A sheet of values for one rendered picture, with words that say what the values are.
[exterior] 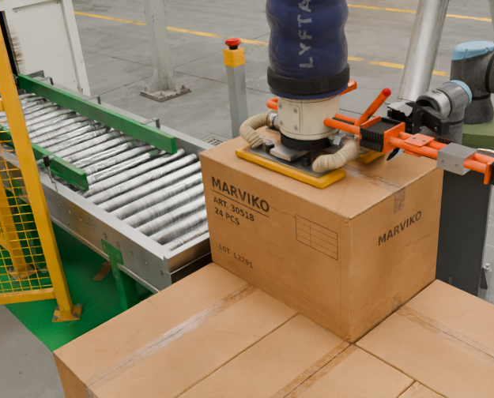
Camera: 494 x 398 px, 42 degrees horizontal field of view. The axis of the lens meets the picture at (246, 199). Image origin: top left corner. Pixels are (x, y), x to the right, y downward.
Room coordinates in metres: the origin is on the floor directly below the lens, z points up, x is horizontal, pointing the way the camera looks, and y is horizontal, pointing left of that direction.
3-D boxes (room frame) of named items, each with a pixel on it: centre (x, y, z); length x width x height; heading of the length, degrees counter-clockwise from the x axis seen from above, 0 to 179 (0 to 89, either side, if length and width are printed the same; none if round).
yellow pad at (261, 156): (1.64, -0.13, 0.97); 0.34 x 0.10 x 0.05; 41
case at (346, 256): (1.68, -0.21, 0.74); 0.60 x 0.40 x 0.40; 40
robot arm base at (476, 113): (2.24, -0.86, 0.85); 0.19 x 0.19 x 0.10
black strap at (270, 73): (1.70, -0.20, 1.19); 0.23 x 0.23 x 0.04
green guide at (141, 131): (3.30, 0.79, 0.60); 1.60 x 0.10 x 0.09; 40
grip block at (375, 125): (1.51, -0.36, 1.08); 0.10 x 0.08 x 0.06; 131
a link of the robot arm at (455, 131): (1.72, -0.59, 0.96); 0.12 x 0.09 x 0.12; 47
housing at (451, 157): (1.35, -0.50, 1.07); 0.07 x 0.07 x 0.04; 41
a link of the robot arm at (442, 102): (1.65, -0.53, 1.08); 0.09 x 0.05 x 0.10; 41
